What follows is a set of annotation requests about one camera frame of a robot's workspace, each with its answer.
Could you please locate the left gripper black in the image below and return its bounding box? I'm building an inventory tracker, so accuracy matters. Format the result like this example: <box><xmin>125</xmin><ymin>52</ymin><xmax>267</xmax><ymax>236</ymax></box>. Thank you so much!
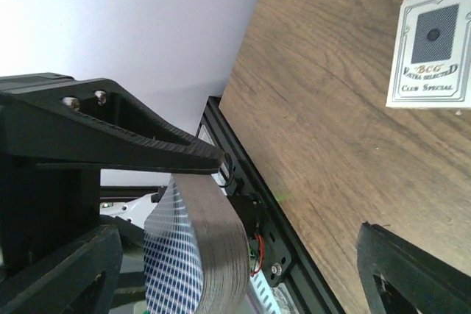
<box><xmin>1</xmin><ymin>73</ymin><xmax>224</xmax><ymax>274</ymax></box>

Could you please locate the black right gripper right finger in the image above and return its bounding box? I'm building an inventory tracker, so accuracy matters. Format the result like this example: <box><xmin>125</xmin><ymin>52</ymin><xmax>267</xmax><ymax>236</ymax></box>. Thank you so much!
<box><xmin>357</xmin><ymin>222</ymin><xmax>470</xmax><ymax>313</ymax></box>

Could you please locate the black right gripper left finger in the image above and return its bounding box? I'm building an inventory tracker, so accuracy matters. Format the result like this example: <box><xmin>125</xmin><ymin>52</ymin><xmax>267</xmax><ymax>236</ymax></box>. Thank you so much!
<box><xmin>1</xmin><ymin>225</ymin><xmax>123</xmax><ymax>313</ymax></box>

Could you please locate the white card box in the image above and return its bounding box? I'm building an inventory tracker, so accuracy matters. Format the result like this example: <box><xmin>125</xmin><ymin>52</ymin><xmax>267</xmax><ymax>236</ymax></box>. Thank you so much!
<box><xmin>386</xmin><ymin>0</ymin><xmax>470</xmax><ymax>110</ymax></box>

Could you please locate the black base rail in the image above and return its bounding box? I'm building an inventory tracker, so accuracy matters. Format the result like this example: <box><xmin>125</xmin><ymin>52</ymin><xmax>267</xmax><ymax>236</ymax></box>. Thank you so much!
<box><xmin>197</xmin><ymin>96</ymin><xmax>344</xmax><ymax>313</ymax></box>

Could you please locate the light blue slotted cable duct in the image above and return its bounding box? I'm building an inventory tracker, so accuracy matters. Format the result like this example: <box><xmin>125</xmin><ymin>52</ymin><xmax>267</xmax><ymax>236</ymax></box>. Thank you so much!
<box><xmin>249</xmin><ymin>272</ymin><xmax>282</xmax><ymax>314</ymax></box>

